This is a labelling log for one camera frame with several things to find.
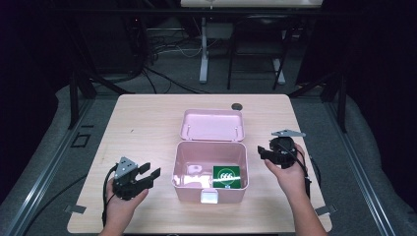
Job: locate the grey tape strip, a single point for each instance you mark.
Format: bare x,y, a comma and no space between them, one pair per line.
76,209
326,209

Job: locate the white desk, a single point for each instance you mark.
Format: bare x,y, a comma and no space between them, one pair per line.
204,49

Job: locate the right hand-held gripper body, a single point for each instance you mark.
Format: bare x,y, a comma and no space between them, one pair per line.
283,152

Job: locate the pink plastic box with lid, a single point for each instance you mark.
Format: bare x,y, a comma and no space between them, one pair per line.
209,131

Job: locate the person's left hand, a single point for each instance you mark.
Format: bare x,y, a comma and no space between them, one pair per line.
119,211

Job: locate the black metal stand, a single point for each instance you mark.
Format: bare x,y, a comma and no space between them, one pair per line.
73,98
341,101

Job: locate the aluminium floor rail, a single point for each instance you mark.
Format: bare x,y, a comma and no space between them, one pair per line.
360,170
49,167

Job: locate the black tape square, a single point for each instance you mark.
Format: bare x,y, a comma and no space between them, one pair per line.
80,140

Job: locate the black chair frame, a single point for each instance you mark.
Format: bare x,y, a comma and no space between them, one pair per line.
259,39

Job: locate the person's right hand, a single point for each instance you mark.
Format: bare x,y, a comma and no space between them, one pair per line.
291,182

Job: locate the black tape strip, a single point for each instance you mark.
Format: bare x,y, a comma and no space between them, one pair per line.
87,126

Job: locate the dark round table grommet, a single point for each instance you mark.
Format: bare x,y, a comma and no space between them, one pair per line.
236,106

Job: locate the green card with white print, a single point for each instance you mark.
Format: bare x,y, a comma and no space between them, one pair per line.
226,177

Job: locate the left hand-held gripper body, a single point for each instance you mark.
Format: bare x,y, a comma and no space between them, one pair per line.
126,183

